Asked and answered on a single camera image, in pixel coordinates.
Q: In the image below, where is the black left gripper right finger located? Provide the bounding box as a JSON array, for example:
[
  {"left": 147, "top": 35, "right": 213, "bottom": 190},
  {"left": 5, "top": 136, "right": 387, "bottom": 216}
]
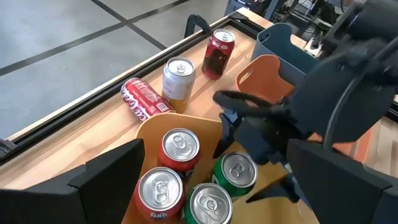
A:
[{"left": 285, "top": 138, "right": 398, "bottom": 224}]

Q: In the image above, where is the green soda can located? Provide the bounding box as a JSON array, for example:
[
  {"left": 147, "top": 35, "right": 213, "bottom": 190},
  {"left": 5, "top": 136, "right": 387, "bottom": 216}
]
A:
[
  {"left": 211, "top": 151, "right": 259, "bottom": 197},
  {"left": 182, "top": 182, "right": 233, "bottom": 224}
]

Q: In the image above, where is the dark blue plastic bin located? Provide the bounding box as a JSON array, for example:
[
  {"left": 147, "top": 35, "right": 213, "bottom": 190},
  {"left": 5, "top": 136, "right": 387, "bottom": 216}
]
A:
[{"left": 250, "top": 22, "right": 320, "bottom": 85}]

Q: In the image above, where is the orange plastic bin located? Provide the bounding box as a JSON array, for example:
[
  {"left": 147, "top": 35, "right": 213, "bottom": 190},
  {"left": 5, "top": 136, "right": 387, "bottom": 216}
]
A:
[{"left": 235, "top": 54, "right": 374, "bottom": 164}]

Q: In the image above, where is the cluttered desk with cables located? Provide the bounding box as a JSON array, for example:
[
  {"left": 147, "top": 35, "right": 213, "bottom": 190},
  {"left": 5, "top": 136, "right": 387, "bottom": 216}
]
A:
[{"left": 223, "top": 0, "right": 352, "bottom": 24}]

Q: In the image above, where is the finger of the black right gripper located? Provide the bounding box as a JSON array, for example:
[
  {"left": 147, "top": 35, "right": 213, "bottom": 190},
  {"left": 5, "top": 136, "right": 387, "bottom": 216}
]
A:
[
  {"left": 213, "top": 90, "right": 283, "bottom": 119},
  {"left": 245, "top": 177, "right": 302, "bottom": 205}
]

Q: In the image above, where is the plain red soda can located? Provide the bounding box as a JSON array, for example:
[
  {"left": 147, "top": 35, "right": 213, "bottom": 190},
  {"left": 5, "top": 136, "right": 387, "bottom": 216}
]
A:
[{"left": 157, "top": 127, "right": 201, "bottom": 174}]

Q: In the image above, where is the yellow plastic bin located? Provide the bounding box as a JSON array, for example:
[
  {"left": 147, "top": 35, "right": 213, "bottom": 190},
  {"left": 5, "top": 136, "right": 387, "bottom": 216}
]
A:
[{"left": 121, "top": 112, "right": 321, "bottom": 224}]

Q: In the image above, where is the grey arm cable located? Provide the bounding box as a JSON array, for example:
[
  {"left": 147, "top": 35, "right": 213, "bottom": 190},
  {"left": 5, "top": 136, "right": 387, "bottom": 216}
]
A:
[{"left": 322, "top": 37, "right": 398, "bottom": 150}]

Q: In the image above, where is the red Fanta can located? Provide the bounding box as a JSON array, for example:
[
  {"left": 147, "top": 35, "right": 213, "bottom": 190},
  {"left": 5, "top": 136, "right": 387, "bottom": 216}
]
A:
[{"left": 133, "top": 167, "right": 186, "bottom": 222}]

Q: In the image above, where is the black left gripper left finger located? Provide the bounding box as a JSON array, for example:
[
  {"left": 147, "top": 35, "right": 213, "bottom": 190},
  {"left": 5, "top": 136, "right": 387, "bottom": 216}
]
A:
[{"left": 0, "top": 138, "right": 146, "bottom": 224}]

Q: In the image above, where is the white and orange soda can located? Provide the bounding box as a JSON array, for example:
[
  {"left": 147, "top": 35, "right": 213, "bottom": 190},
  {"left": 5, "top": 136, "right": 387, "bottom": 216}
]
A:
[{"left": 161, "top": 56, "right": 197, "bottom": 113}]

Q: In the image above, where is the black table clamp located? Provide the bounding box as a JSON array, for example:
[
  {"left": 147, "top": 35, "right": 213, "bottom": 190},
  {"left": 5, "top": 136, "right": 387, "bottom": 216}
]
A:
[{"left": 184, "top": 14, "right": 212, "bottom": 39}]

